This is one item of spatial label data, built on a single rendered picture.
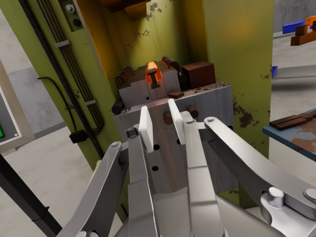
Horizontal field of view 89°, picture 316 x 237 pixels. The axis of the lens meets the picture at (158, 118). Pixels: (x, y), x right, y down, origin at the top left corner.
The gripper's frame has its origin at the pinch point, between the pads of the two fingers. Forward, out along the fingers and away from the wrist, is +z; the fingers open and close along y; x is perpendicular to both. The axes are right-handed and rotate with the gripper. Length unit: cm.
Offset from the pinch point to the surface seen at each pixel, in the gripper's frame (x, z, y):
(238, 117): -31, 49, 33
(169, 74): -1.1, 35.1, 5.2
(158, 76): -0.4, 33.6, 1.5
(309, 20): 3, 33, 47
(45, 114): -59, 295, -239
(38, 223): -41, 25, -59
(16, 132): -2.0, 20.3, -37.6
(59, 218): -99, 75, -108
